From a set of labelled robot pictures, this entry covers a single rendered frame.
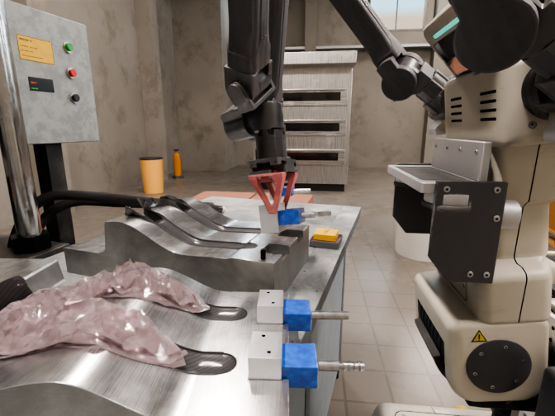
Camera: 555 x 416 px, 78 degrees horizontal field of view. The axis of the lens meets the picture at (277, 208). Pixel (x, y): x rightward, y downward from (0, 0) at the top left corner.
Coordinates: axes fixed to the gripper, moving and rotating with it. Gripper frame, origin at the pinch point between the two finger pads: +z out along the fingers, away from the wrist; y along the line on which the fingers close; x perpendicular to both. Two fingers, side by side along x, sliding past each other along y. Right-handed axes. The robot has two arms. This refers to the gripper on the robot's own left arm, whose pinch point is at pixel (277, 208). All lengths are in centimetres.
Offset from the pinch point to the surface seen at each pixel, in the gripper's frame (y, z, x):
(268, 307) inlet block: 18.9, 12.6, 4.1
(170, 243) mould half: 4.5, 5.1, -22.1
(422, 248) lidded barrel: -249, 58, 36
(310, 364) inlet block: 26.5, 16.1, 11.7
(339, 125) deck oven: -526, -105, -66
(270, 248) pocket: -3.1, 8.4, -3.6
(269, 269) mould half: 6.2, 10.4, -0.4
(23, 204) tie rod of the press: -1, -7, -73
